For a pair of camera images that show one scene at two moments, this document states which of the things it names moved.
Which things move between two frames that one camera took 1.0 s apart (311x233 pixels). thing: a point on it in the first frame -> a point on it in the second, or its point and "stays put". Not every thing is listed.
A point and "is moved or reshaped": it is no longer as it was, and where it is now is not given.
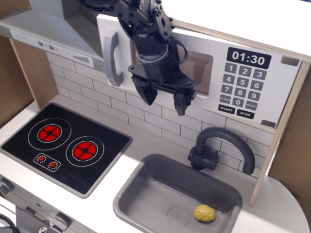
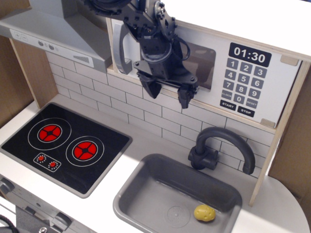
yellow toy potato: [204, 213] stays put
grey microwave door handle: [114, 77] -> [124, 65]
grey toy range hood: [61, 27] stays put
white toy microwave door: [231, 80] is moved or reshaped
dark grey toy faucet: [200, 157] stays put
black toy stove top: [74, 152] stays put
